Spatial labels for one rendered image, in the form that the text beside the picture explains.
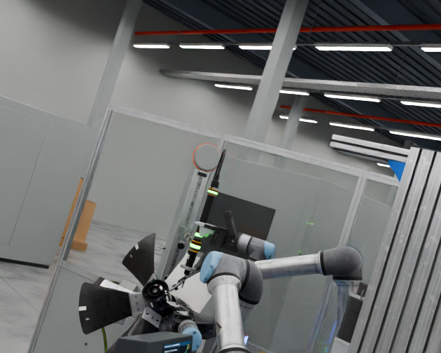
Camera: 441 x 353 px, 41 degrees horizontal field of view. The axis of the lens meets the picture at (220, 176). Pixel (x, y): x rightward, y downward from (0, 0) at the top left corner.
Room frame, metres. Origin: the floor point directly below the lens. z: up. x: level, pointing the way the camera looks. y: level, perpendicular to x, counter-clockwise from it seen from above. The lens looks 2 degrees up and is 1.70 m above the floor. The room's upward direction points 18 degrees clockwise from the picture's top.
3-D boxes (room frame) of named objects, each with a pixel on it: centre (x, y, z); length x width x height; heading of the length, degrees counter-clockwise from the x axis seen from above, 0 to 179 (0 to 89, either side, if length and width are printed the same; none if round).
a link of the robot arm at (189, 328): (2.14, -0.07, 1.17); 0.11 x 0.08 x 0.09; 9
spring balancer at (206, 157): (3.26, 0.10, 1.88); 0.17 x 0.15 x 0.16; 62
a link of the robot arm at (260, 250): (2.46, -0.26, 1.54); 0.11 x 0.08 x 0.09; 72
